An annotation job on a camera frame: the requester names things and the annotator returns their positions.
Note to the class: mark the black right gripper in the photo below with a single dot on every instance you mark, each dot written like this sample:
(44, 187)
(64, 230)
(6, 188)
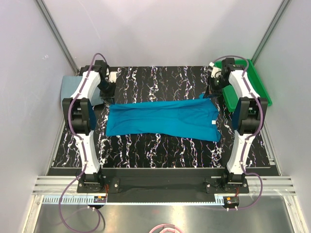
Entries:
(211, 91)

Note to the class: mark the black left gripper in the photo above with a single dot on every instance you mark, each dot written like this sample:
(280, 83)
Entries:
(109, 97)

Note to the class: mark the bright blue t shirt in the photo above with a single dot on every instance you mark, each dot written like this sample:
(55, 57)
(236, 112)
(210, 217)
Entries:
(194, 119)

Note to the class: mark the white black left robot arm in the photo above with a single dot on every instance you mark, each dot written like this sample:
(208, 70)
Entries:
(81, 120)

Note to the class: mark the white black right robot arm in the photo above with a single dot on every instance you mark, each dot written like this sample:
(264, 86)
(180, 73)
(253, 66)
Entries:
(248, 117)

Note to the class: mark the green plastic bin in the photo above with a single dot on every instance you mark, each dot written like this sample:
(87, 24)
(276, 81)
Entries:
(230, 97)

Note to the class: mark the folded light blue t shirt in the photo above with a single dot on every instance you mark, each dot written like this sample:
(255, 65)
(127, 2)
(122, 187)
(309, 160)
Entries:
(71, 83)

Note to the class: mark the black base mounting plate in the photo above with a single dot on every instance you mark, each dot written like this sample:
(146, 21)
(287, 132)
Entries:
(210, 185)

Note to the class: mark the left orange connector block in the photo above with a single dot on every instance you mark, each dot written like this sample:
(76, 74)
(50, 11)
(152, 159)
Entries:
(100, 199)

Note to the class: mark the orange connector block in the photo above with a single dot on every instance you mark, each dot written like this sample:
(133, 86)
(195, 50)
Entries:
(232, 200)
(100, 199)

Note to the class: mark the right orange connector block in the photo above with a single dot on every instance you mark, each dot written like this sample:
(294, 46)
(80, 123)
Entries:
(232, 200)

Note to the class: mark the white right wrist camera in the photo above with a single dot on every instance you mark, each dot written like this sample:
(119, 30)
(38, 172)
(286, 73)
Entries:
(213, 71)

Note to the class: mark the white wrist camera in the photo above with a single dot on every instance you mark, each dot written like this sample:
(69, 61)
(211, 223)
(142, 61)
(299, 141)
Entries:
(112, 77)
(213, 71)

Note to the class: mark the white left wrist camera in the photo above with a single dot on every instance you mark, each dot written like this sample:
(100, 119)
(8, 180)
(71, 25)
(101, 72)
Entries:
(112, 77)

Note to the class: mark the aluminium frame rail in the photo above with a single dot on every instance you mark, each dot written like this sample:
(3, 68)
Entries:
(271, 185)

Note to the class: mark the white slotted cable duct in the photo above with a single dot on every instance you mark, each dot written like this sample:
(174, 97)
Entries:
(84, 199)

